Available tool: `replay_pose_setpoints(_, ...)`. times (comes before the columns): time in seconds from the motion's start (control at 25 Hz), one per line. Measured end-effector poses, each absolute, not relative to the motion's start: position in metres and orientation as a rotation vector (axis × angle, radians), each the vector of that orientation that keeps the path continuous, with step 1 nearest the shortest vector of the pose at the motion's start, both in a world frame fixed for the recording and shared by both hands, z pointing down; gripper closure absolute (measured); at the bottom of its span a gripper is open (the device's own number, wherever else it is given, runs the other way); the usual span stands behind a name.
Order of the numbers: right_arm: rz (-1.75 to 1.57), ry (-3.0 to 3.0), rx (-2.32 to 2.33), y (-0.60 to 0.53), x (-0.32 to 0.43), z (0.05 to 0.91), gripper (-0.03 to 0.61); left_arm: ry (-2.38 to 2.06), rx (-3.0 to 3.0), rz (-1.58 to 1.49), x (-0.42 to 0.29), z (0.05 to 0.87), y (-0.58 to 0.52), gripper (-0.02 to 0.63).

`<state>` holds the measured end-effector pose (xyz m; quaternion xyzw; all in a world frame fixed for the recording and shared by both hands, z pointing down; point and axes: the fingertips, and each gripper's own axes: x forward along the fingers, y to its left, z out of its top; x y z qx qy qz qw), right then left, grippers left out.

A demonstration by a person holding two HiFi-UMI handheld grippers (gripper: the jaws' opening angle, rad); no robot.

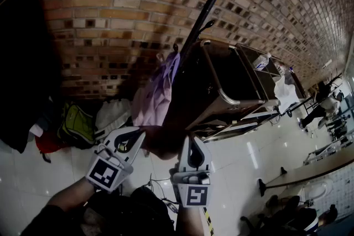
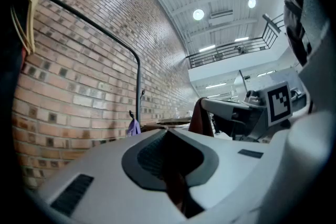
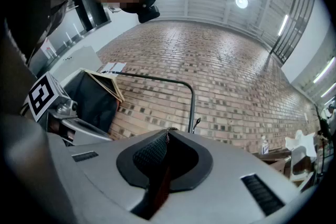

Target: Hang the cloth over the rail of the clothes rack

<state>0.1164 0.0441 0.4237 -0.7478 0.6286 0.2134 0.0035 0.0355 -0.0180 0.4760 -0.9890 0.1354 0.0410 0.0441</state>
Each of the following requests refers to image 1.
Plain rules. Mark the person's dark clothing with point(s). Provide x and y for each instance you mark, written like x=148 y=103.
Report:
x=124 y=215

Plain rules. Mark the metal frame trolley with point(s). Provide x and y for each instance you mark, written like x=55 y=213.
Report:
x=235 y=77

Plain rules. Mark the long grey table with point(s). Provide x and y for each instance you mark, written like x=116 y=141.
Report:
x=304 y=172

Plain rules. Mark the clear plastic bottle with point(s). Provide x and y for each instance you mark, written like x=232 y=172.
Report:
x=261 y=62

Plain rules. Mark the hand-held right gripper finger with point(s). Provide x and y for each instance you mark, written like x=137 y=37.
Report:
x=206 y=156
x=183 y=154

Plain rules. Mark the red bag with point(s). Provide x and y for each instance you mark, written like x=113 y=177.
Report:
x=49 y=143

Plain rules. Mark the person's left forearm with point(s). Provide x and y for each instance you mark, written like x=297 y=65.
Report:
x=69 y=196

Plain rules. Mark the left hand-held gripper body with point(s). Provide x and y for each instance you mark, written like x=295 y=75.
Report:
x=103 y=174

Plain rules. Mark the person's right forearm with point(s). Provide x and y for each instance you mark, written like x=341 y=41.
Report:
x=190 y=222

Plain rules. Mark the dark brown cloth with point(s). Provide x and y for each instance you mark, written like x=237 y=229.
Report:
x=166 y=143

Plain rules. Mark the black office chair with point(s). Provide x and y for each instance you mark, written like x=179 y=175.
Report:
x=293 y=215

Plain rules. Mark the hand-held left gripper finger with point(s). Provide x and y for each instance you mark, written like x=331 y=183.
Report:
x=135 y=147
x=121 y=132

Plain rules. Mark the black hanging garment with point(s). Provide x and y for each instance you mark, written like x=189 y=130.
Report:
x=22 y=63

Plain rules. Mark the green backpack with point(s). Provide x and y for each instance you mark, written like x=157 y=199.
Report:
x=77 y=124

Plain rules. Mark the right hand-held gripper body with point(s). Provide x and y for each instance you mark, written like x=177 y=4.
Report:
x=193 y=188

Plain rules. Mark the white plastic bag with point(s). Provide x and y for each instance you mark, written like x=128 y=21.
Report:
x=285 y=94

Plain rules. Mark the purple fabric bag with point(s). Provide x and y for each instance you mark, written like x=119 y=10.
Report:
x=153 y=99

